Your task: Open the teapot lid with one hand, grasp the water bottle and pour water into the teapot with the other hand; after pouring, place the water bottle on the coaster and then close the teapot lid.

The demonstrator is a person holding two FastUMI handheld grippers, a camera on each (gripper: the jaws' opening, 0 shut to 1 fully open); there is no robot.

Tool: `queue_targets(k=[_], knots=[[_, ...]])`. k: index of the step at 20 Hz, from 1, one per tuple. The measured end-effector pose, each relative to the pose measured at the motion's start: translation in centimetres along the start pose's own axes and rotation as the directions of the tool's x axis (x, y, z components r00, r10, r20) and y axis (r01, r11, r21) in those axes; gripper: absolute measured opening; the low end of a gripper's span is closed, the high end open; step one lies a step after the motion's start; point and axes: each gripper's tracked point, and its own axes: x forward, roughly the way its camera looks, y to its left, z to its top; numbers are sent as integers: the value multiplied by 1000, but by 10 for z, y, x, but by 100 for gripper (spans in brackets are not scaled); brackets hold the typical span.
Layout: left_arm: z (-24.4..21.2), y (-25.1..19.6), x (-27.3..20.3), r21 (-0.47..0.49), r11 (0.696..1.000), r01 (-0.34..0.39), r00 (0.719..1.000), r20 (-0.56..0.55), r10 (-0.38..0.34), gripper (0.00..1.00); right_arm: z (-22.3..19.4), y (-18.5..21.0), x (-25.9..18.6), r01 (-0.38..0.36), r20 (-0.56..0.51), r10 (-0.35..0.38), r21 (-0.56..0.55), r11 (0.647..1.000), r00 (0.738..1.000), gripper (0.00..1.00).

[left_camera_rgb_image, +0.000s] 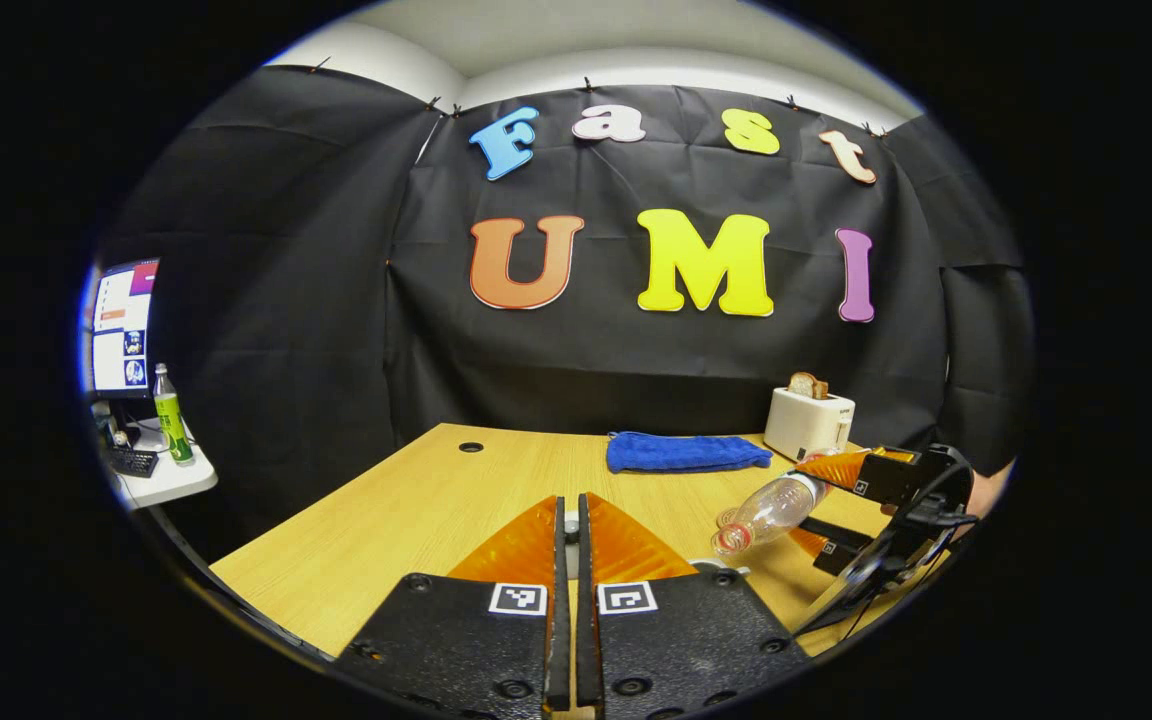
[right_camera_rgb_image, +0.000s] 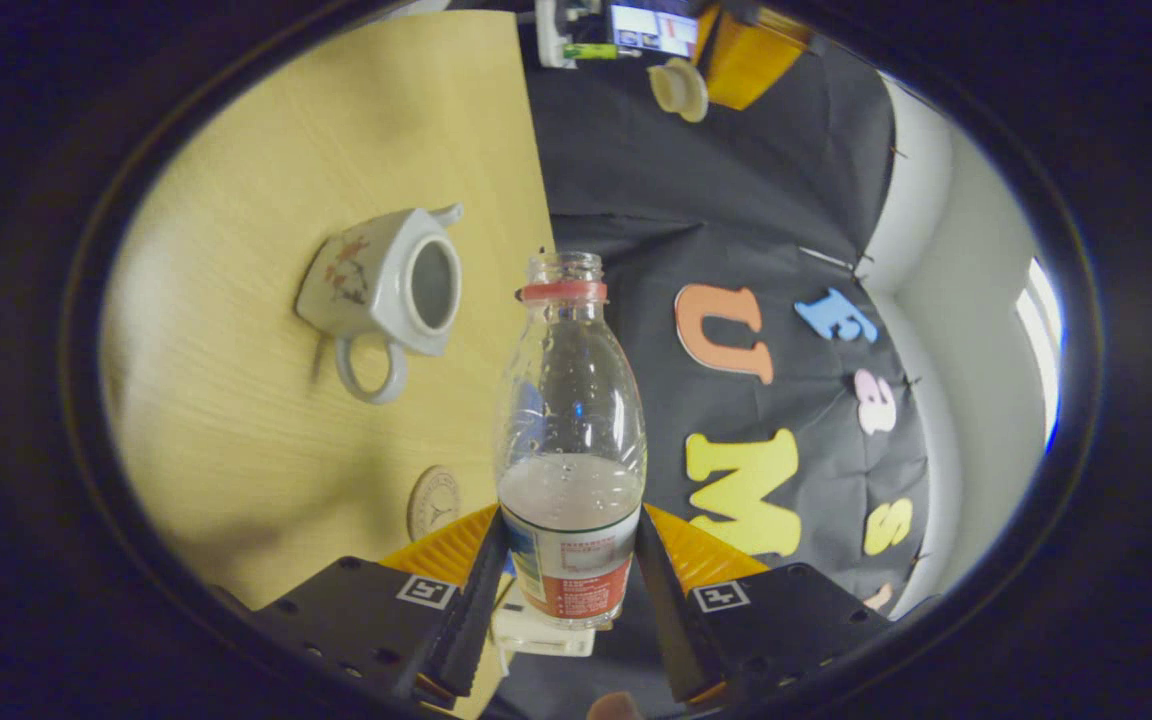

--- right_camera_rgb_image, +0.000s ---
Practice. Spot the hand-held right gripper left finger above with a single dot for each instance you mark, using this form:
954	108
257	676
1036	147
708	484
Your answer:
471	620

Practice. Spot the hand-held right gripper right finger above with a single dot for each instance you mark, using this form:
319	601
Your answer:
671	620

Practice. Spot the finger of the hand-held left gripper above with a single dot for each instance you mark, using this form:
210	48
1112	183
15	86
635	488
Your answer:
746	60

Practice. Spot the round wooden coaster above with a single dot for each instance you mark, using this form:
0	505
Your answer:
433	503

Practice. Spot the clear plastic water bottle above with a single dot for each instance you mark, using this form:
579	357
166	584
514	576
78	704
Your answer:
571	450

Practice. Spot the green drink bottle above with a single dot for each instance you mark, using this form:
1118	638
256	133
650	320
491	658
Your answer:
588	50

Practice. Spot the white toaster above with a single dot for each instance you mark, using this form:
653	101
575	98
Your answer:
536	635

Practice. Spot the computer monitor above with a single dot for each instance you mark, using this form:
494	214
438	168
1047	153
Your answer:
654	30

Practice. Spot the black backdrop cloth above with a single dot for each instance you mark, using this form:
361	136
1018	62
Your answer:
636	200

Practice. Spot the ceiling light panel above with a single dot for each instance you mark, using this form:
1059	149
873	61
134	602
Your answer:
1041	350

